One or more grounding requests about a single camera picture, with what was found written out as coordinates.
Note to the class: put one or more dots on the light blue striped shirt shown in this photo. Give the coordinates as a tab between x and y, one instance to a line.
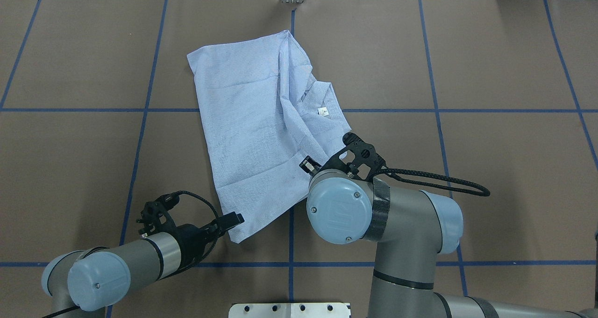
262	112

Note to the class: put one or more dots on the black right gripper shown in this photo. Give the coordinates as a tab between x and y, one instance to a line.
308	165

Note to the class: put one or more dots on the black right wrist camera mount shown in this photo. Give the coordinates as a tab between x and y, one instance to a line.
364	154

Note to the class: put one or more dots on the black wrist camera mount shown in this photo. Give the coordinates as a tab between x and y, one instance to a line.
156	213
364	154

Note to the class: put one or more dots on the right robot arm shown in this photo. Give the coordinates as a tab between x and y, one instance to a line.
411	228

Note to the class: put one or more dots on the brown paper table cover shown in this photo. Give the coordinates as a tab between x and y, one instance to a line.
99	115

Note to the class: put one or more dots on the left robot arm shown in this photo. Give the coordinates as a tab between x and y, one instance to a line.
83	283

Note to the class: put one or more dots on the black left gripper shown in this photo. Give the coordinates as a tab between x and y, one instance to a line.
191	237

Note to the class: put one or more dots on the white camera pillar with base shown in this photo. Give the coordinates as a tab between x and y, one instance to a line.
291	310

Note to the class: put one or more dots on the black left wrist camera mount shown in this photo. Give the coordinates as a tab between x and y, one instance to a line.
156	213

